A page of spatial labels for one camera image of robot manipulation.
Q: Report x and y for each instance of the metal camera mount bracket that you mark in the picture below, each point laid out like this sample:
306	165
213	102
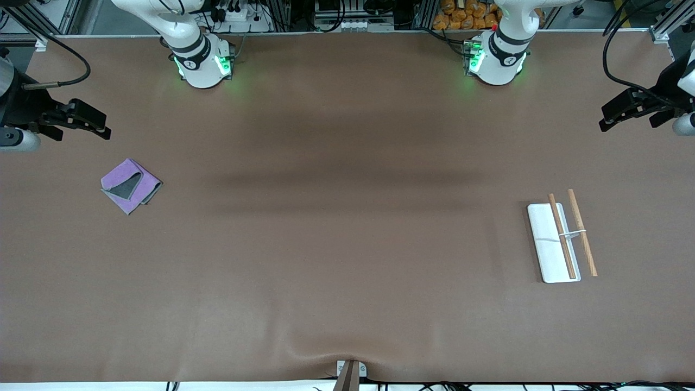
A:
350	374

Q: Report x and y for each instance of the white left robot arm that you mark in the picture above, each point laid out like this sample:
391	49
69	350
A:
497	62

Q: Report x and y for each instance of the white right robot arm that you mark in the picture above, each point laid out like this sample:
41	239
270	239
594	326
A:
201	60

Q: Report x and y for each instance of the orange snack packets pile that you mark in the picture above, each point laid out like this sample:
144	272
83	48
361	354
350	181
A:
467	16

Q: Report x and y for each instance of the white power strip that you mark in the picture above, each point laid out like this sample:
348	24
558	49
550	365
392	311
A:
244	16

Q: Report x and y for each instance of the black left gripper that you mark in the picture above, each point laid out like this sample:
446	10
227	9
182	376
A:
665	86

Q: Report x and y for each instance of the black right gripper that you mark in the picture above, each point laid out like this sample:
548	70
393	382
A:
23	106

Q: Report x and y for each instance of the aluminium frame profile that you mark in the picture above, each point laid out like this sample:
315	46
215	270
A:
32	21
670	24

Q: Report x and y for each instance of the white towel rack wooden bars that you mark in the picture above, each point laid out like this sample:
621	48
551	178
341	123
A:
548	244

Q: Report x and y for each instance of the purple microfibre towel grey edge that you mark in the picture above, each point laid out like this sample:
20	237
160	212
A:
125	175

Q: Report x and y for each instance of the brown table cover mat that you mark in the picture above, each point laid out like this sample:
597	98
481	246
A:
347	244

